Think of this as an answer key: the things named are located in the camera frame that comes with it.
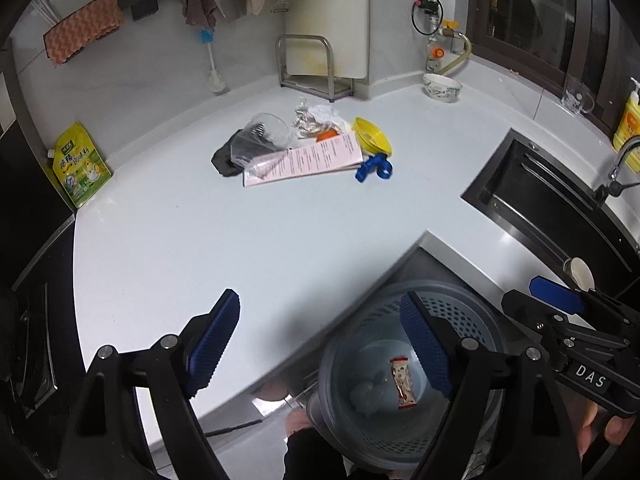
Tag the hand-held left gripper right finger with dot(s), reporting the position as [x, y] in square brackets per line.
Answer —
[425, 345]

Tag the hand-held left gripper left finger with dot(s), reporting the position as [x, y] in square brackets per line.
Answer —
[212, 345]

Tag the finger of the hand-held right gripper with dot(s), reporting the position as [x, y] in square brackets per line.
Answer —
[530, 310]
[555, 292]

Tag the grey perforated waste basket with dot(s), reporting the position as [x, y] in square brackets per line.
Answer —
[365, 355]

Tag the blue plastic clip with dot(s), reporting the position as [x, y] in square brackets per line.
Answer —
[372, 167]

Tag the black cloth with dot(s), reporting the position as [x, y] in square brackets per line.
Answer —
[222, 160]

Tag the clear plastic cup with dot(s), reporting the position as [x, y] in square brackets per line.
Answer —
[265, 135]

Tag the yellow plastic bowl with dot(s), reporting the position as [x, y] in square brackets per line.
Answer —
[372, 135]

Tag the person's right hand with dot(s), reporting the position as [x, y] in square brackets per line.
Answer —
[587, 430]

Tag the white cup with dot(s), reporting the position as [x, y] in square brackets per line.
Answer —
[580, 272]

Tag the red snack wrapper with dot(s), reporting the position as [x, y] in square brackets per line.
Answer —
[402, 385]

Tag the clear crumpled plastic bag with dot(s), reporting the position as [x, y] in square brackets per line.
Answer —
[370, 395]

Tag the dark kitchen sink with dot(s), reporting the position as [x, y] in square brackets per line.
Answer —
[540, 200]

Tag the chrome faucet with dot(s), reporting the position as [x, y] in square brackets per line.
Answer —
[617, 165]

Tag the person's dark trousers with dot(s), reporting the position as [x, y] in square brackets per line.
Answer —
[310, 455]

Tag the yellow dish soap bottle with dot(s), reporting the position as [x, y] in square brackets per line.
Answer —
[627, 125]

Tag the black stove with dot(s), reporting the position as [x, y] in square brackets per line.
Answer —
[30, 360]

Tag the clear glass mug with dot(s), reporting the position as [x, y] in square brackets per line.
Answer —
[575, 97]

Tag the yellow green refill pouch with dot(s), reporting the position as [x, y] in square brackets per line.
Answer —
[80, 170]

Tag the patterned ceramic bowl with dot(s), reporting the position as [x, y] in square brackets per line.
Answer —
[442, 92]

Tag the orange fruit peel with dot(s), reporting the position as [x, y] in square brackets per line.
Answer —
[327, 135]

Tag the crumpled white tissue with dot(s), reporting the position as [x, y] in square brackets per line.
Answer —
[330, 117]

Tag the dark side panel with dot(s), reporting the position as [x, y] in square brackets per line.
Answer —
[25, 160]

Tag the blue white bottle brush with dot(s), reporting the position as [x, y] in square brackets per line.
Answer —
[216, 80]

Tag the white fitting with orange cap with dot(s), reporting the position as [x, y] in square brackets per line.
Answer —
[435, 55]

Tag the steel cutting board rack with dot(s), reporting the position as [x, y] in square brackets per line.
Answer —
[328, 70]

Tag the brown hanging cloth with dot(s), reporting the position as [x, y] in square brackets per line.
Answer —
[200, 5]

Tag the orange wavy dish cloth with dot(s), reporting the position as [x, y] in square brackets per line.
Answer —
[82, 27]

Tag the black sponge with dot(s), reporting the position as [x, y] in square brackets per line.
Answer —
[145, 8]

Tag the white cutting board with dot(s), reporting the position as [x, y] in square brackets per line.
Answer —
[325, 10]

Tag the dark window frame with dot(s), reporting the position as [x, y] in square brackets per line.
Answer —
[500, 10]

